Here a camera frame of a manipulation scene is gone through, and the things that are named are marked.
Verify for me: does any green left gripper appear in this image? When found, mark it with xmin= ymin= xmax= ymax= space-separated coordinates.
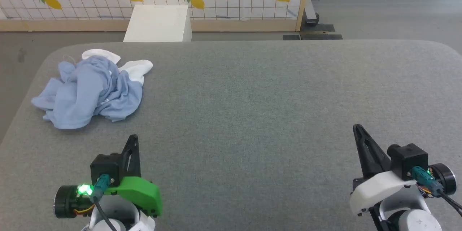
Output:
xmin=54 ymin=134 xmax=163 ymax=219

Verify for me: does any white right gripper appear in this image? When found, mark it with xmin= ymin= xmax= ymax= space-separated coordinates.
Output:
xmin=349 ymin=124 xmax=457 ymax=217

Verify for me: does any light blue white-collared polo shirt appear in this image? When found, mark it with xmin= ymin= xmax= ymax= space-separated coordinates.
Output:
xmin=31 ymin=49 xmax=154 ymax=130

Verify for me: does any white box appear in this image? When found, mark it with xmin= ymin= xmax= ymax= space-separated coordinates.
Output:
xmin=123 ymin=5 xmax=193 ymax=43

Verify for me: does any black floor plate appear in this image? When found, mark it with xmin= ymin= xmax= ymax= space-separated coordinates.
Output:
xmin=283 ymin=24 xmax=343 ymax=40

